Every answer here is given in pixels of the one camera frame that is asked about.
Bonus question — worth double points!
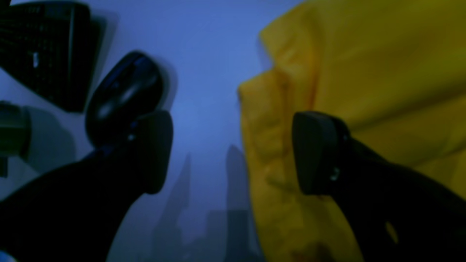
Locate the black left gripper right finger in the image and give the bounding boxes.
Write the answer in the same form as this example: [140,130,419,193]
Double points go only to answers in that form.
[292,111,466,262]

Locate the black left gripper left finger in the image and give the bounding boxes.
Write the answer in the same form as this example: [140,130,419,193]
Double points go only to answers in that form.
[1,111,174,262]

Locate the orange yellow T-shirt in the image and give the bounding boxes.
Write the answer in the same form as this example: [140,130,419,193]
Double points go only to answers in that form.
[238,0,466,262]

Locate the metal cylinder stand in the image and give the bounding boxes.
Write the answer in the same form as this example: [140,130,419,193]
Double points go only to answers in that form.
[0,100,31,158]

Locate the black computer mouse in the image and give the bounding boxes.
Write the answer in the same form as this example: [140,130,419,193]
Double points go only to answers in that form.
[85,51,165,148]

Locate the black keyboard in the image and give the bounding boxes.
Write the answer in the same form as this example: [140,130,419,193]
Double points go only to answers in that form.
[0,0,92,112]

